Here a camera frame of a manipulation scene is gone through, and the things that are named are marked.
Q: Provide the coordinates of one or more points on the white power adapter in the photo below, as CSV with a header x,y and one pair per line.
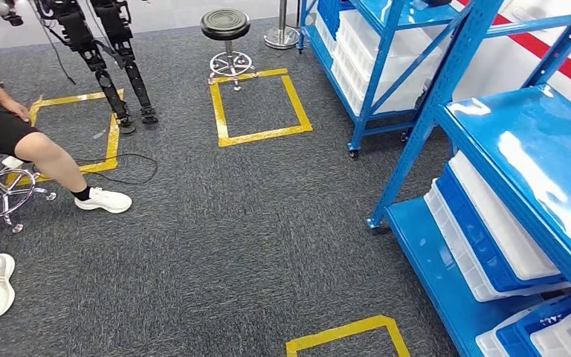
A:
x,y
12,162

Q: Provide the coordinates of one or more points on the black humanoid robot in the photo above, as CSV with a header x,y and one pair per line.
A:
x,y
113,74

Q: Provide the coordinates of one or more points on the black stool chrome base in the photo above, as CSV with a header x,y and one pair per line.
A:
x,y
225,24
0,197

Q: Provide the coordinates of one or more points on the chrome pole round base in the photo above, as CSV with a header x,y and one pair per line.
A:
x,y
281,35

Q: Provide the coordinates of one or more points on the blue metal shelf rack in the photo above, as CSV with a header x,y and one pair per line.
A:
x,y
379,64
536,148

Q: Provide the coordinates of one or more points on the blue plastic crate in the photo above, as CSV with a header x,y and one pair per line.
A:
x,y
517,337
330,12
472,236

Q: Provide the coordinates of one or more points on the yellow floor tape square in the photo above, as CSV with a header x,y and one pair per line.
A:
x,y
110,143
335,332

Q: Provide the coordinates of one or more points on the person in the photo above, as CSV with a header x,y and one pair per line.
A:
x,y
0,128

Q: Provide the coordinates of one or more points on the person's left hand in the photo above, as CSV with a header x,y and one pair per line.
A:
x,y
17,109

